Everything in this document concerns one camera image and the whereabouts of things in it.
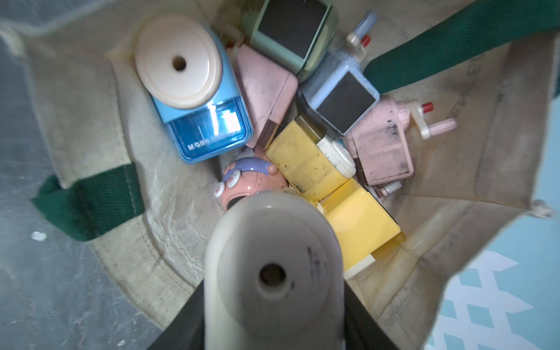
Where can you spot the beige canvas tote bag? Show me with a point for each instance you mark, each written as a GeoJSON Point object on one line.
{"type": "Point", "coordinates": [119, 184]}

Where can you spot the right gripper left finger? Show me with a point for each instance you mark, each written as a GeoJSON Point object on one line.
{"type": "Point", "coordinates": [187, 330]}

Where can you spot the green square pencil sharpener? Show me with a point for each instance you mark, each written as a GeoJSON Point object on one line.
{"type": "Point", "coordinates": [295, 34]}

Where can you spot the blue pencil sharpener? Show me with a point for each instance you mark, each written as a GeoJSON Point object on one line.
{"type": "Point", "coordinates": [187, 72]}

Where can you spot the dirty yellow pencil sharpener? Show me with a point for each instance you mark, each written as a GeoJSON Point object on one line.
{"type": "Point", "coordinates": [312, 162]}

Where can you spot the pink round character sharpener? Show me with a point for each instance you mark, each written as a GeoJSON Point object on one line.
{"type": "Point", "coordinates": [249, 173]}

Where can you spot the pink boxy pencil sharpener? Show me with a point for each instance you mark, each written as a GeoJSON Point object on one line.
{"type": "Point", "coordinates": [268, 91]}

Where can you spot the light blue square sharpener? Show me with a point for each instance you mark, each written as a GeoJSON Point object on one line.
{"type": "Point", "coordinates": [338, 95]}

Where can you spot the cream pencil sharpener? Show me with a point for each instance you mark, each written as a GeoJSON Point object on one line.
{"type": "Point", "coordinates": [273, 277]}

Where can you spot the yellow flat pencil sharpener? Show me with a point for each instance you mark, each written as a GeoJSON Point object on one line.
{"type": "Point", "coordinates": [364, 229]}

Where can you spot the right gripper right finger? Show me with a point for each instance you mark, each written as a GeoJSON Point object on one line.
{"type": "Point", "coordinates": [360, 329]}

